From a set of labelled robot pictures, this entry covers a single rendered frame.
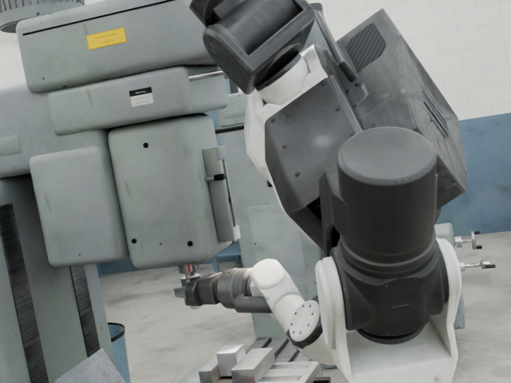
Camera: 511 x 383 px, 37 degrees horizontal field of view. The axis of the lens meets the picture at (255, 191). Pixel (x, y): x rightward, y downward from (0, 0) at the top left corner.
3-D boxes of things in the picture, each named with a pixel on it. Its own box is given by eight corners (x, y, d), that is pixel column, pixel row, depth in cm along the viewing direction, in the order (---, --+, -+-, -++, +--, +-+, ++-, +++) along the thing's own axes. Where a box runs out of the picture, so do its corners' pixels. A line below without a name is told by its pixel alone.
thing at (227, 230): (240, 237, 170) (224, 144, 168) (235, 241, 166) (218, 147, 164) (224, 239, 171) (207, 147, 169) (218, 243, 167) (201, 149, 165)
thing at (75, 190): (167, 238, 187) (148, 134, 184) (121, 262, 164) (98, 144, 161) (100, 247, 193) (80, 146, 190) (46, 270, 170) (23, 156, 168)
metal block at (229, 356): (248, 366, 192) (243, 343, 191) (239, 375, 186) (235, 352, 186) (229, 367, 194) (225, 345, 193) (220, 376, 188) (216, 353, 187)
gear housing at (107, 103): (232, 107, 177) (224, 64, 176) (192, 112, 154) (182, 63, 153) (106, 129, 187) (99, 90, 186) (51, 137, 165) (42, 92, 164)
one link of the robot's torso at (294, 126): (528, 221, 113) (447, 101, 141) (420, 65, 94) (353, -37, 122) (362, 320, 121) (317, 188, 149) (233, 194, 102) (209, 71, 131)
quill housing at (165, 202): (239, 244, 179) (215, 110, 176) (207, 265, 160) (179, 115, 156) (166, 252, 185) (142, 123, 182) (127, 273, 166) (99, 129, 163)
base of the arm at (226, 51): (338, 33, 116) (309, 44, 127) (288, -37, 113) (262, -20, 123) (267, 94, 112) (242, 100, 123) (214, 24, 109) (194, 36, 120)
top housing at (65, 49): (265, 57, 173) (252, -15, 172) (225, 54, 149) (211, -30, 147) (86, 92, 189) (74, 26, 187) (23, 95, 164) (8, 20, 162)
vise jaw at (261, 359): (276, 362, 194) (273, 346, 193) (255, 384, 180) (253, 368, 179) (254, 362, 196) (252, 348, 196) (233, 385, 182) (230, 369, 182)
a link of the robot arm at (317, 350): (297, 333, 152) (335, 386, 135) (258, 312, 148) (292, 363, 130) (328, 291, 151) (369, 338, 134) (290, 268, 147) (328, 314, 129)
